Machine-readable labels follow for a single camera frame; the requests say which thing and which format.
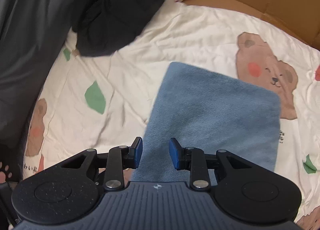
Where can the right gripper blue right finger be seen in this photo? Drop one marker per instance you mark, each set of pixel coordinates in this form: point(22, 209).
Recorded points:
point(176, 153)

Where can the light blue denim jeans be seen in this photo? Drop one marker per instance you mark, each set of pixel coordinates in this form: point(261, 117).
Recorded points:
point(209, 111)

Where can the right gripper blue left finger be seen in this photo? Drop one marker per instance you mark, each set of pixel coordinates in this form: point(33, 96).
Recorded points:
point(136, 151)

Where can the black cat paw glove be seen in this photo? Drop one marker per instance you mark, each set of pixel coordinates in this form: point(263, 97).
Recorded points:
point(11, 163)

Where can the cream bear print bedsheet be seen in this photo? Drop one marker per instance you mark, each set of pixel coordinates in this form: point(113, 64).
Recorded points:
point(102, 102)

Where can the dark grey duvet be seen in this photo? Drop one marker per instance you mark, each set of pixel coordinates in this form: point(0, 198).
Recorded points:
point(32, 34)

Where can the black garment pile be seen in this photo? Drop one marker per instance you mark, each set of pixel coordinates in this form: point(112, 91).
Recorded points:
point(105, 26)

